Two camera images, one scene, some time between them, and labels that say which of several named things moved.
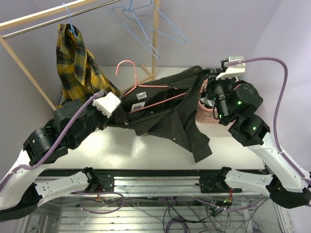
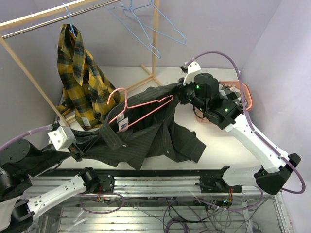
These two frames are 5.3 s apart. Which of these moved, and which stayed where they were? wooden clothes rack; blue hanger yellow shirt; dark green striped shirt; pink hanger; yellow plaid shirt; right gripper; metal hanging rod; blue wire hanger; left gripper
Moved: pink hanger; dark green striped shirt; left gripper; right gripper
Stayed: metal hanging rod; blue hanger yellow shirt; blue wire hanger; yellow plaid shirt; wooden clothes rack
